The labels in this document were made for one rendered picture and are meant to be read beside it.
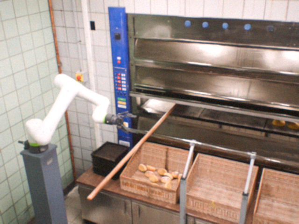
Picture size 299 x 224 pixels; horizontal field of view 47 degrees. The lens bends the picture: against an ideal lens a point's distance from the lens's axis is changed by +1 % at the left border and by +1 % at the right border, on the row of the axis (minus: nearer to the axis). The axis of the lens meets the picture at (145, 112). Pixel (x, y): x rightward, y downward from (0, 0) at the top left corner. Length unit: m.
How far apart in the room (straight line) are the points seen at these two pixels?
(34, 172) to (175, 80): 1.42
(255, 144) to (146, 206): 1.10
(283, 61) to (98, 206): 2.14
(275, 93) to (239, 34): 0.54
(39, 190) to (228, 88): 1.76
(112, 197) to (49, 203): 0.64
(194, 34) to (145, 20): 0.45
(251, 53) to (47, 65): 1.96
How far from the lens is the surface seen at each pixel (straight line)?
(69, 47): 3.58
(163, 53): 3.05
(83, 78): 3.50
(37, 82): 3.52
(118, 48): 3.22
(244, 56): 2.87
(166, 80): 3.12
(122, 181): 3.24
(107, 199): 3.40
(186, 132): 3.27
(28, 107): 3.48
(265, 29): 2.80
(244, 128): 3.10
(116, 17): 3.16
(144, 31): 3.11
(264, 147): 3.14
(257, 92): 2.93
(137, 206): 3.25
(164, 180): 3.31
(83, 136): 3.92
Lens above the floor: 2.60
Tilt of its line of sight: 25 degrees down
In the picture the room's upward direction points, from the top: 2 degrees counter-clockwise
